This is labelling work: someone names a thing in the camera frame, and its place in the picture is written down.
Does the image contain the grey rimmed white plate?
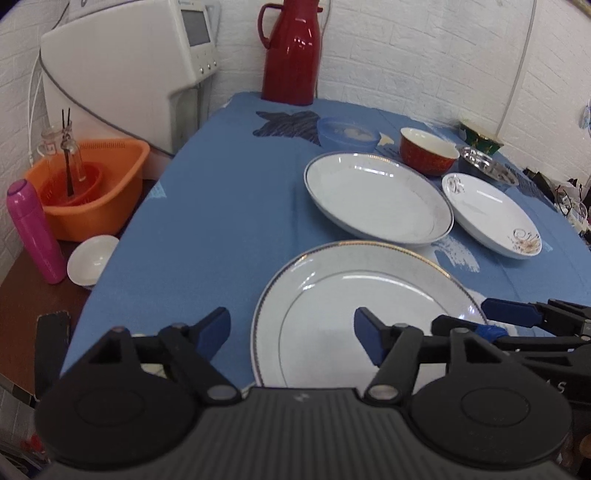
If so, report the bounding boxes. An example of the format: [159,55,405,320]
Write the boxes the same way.
[304,153,454,247]

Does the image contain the green gold patterned bowl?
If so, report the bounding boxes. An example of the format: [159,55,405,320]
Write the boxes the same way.
[459,120,504,156]

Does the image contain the orange plastic basin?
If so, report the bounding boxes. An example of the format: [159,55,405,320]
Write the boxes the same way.
[43,139,150,242]

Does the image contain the blue printed tablecloth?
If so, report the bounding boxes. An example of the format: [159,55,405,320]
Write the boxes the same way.
[65,93,590,387]

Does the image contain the red ceramic bowl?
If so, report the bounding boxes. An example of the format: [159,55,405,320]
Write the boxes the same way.
[399,127,460,177]

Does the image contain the white screen appliance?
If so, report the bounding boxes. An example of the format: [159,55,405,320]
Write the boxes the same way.
[40,0,221,156]

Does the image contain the red thermos jug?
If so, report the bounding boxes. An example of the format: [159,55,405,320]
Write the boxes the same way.
[257,0,322,106]

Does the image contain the glass bottle with chopsticks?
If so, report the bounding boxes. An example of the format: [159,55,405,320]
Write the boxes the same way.
[37,109,87,204]

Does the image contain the stainless steel bowl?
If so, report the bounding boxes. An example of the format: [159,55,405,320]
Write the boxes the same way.
[458,146,519,187]

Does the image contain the blue plastic bowl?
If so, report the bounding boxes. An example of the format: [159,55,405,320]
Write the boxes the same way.
[317,117,381,153]

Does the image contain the gold rimmed white plate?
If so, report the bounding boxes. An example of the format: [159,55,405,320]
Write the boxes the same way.
[250,241,487,391]

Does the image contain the blue decorative wall plates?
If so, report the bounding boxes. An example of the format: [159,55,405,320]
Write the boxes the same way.
[579,103,591,136]

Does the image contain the pink thermos bottle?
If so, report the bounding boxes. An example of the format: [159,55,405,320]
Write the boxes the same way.
[6,179,66,284]

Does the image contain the black phone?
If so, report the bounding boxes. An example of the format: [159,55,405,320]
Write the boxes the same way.
[34,311,71,400]

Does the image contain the white floral deep plate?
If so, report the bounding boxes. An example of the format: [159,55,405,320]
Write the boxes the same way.
[442,173,542,260]

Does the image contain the small white bowl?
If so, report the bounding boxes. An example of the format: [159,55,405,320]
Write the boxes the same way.
[67,235,119,290]

